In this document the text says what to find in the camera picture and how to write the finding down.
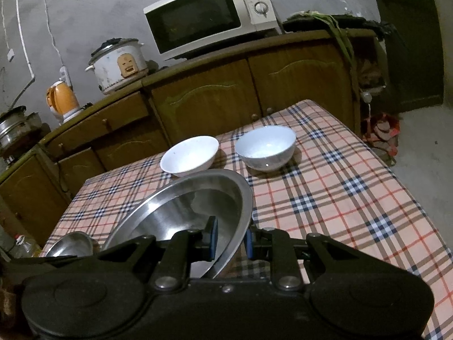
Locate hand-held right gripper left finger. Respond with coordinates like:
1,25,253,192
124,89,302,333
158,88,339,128
101,216,218,289

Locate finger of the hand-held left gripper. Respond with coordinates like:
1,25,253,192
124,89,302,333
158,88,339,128
6,253,103,275

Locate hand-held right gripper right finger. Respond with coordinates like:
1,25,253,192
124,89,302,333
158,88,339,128
247,225,358,289

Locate small steel bowl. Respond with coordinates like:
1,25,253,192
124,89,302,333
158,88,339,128
45,231,95,258

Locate large steel bowl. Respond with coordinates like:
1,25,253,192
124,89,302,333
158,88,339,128
102,169,253,280

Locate wide white bowl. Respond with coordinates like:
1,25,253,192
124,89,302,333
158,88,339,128
160,135,220,178

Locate deep white patterned bowl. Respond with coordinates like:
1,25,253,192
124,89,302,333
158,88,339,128
235,125,297,173

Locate yellow oil bottle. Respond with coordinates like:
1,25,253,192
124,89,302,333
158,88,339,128
9,234,41,259

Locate plaid tablecloth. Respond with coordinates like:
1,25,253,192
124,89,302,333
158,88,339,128
40,100,453,340

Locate stacked steel pots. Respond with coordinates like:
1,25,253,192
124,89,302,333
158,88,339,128
0,105,43,157

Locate wooden kitchen cabinet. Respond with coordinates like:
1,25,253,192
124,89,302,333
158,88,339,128
0,30,379,247

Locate orange electric kettle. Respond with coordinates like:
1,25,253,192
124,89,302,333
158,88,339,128
46,81,81,124

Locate red bag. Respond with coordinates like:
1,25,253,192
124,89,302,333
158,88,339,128
364,113,401,157

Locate white rice cooker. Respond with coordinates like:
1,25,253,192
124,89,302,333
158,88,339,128
85,38,149,95

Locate white microwave oven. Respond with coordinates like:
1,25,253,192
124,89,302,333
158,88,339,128
143,0,282,61

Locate green onions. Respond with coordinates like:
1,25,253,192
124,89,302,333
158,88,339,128
308,10,355,69

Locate dark green door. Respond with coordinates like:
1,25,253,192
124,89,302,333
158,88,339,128
368,0,445,114

